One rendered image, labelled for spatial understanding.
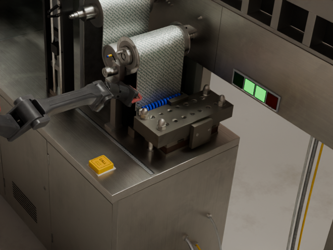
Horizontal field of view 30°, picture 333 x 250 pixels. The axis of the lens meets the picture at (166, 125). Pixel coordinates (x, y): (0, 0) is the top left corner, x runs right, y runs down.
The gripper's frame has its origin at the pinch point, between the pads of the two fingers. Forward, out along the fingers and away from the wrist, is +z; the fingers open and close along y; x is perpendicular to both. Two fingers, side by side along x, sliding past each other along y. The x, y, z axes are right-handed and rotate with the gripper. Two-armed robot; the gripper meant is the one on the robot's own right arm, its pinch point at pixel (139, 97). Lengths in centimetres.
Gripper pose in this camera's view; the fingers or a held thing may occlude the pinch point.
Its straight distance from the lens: 250.4
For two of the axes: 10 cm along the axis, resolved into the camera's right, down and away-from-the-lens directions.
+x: 4.5, -8.7, -2.2
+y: 6.3, 4.8, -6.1
